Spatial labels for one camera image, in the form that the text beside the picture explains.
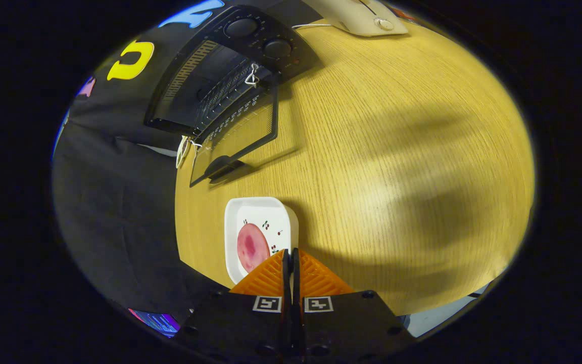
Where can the white rectangular food tray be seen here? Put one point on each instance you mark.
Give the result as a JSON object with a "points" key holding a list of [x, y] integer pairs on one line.
{"points": [[271, 212]]}

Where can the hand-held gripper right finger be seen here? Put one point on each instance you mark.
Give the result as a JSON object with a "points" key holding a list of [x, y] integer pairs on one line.
{"points": [[351, 323]]}

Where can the purple lit screen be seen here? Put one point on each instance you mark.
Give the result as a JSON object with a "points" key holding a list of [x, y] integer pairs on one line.
{"points": [[157, 321]]}

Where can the black toaster oven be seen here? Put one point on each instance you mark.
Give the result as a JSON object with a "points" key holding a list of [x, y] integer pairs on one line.
{"points": [[271, 31]]}

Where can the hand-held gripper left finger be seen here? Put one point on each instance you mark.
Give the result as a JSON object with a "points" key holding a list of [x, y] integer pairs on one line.
{"points": [[240, 323]]}

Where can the white pop-up toaster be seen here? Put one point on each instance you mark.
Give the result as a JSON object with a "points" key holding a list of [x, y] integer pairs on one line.
{"points": [[356, 17]]}

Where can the pink ham slice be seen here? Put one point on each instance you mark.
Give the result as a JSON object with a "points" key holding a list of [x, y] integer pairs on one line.
{"points": [[250, 247]]}

